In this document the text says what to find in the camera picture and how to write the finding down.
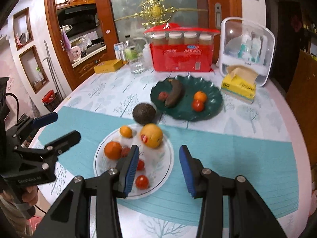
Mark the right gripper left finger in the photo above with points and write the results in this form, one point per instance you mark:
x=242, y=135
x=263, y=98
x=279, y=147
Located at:
x=69, y=216

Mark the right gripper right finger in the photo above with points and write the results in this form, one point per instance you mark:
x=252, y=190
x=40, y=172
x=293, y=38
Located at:
x=249, y=215

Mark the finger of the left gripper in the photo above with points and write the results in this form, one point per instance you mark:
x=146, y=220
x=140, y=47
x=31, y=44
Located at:
x=26, y=126
x=54, y=148

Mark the red lychee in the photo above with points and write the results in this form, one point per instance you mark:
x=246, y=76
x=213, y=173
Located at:
x=163, y=96
x=125, y=151

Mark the small yellow kumquat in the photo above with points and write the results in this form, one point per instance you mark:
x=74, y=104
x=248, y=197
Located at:
x=126, y=132

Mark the red cherry tomato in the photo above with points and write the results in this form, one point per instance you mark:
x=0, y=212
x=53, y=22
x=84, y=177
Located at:
x=142, y=182
x=198, y=106
x=140, y=165

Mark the dark brown avocado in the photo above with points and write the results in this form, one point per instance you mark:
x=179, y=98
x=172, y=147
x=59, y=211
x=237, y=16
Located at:
x=144, y=113

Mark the large yellow orange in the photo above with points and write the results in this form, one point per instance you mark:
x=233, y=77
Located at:
x=151, y=136

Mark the small orange mandarin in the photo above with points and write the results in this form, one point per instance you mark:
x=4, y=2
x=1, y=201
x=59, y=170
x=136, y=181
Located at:
x=200, y=96

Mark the overripe brown banana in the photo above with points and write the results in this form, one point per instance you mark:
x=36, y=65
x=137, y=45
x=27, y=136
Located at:
x=175, y=94

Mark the person's left hand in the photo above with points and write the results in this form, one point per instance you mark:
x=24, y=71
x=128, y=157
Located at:
x=30, y=196

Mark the red plastic basin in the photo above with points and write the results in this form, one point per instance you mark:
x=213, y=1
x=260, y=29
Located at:
x=49, y=97

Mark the tree pattern tablecloth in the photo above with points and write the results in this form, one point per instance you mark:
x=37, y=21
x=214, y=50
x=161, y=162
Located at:
x=261, y=141

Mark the pink appliance on counter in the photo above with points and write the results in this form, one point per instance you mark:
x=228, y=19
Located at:
x=74, y=54

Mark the yellow flat box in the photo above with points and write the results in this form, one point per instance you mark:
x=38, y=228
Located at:
x=108, y=66

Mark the white floral round plate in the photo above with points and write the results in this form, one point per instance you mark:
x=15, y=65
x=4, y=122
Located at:
x=133, y=162

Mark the clear ribbed glass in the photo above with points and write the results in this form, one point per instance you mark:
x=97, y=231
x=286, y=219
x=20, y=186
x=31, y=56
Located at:
x=136, y=65

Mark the small white carton box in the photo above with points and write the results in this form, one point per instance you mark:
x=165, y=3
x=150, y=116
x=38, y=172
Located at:
x=118, y=47

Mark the green label glass bottle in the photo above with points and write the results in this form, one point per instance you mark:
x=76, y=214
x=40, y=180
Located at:
x=130, y=48

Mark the dark green scalloped plate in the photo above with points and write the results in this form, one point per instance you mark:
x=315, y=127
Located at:
x=183, y=109

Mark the yellow tissue pack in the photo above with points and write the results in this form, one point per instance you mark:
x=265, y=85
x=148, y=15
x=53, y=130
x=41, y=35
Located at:
x=240, y=82

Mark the white squeeze bottle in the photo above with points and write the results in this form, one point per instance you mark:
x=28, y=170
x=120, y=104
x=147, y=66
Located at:
x=143, y=49

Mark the red paper cup package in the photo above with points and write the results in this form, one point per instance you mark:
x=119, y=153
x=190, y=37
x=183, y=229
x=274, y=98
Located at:
x=175, y=48

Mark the white cosmetics storage box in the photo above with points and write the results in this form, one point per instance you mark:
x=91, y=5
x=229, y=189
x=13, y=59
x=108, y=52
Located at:
x=246, y=43

